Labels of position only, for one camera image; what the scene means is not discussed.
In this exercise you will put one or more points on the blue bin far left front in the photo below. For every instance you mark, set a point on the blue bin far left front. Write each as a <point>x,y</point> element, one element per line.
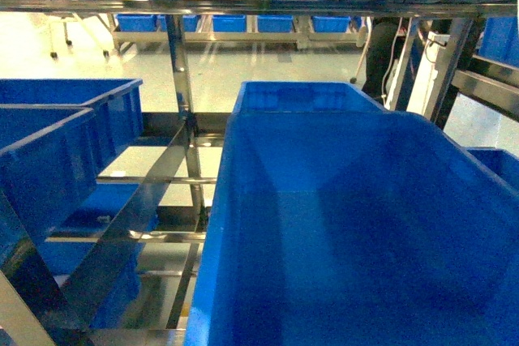
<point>48,167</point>

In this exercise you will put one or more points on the large blue target bin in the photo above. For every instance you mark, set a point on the large blue target bin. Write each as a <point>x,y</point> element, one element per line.
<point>355,229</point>

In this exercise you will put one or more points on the blue bin lower right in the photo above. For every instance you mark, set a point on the blue bin lower right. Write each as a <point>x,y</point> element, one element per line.
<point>499,161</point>

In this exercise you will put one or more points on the blue bin far left rear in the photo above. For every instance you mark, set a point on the blue bin far left rear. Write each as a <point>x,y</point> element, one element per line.
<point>116,104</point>

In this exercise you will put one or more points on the blue bin behind target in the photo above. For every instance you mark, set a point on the blue bin behind target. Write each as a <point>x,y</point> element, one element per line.
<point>290,96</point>

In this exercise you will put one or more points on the stainless steel shelf rack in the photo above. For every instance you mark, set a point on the stainless steel shelf rack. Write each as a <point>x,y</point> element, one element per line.
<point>38,312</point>

